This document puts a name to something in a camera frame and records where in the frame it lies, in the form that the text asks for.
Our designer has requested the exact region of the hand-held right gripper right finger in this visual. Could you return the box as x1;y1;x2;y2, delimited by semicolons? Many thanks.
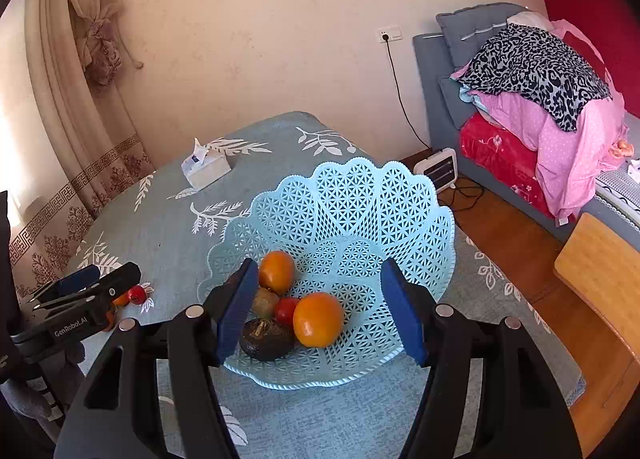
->
380;256;583;459

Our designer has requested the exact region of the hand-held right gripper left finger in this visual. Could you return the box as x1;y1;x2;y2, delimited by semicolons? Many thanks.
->
57;258;260;459

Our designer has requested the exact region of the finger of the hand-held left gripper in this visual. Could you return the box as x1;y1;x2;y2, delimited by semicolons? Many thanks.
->
30;265;101;302
32;261;142;329

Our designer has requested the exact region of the brown kiwi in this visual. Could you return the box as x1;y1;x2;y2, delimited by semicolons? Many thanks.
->
251;287;281;320

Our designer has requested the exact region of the large dark avocado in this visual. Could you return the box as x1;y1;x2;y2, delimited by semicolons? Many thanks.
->
239;317;296;362

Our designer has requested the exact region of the small orange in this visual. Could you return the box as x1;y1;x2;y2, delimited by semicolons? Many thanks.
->
258;250;297;294

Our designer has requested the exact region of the light blue plastic basket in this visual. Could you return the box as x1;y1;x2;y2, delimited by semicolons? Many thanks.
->
197;156;457;389

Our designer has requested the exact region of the tissue box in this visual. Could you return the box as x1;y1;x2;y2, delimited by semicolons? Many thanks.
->
181;138;232;191

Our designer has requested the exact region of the white electric heater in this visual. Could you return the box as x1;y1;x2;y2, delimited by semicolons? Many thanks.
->
413;148;459;190

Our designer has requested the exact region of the beige patterned curtain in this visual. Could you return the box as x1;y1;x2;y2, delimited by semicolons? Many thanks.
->
0;0;156;300

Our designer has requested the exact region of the red floral blanket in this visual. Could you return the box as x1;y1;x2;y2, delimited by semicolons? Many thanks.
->
459;114;558;220

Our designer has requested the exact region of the wooden chair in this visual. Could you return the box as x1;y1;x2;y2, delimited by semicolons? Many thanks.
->
553;212;640;360

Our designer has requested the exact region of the small grey cushion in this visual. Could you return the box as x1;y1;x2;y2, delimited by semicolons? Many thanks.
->
439;76;481;130

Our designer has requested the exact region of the grey sofa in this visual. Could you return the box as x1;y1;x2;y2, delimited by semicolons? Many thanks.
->
413;33;640;245

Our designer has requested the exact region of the pile of clothes and pillows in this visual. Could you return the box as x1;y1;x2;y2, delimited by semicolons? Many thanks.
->
450;19;631;227

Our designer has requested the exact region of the grey lace trimmed cloth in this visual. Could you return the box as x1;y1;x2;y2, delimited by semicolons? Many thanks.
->
595;159;640;227

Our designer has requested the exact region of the grey cushion with zipper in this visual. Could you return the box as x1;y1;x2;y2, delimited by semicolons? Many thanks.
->
436;2;531;75

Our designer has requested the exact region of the white pillow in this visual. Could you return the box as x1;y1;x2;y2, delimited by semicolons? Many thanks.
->
507;12;556;32

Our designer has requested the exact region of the red upright panel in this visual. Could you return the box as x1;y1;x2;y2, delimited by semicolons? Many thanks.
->
534;0;640;120

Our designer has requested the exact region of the black power cable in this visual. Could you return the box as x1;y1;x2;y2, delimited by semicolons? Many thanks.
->
385;42;486;212

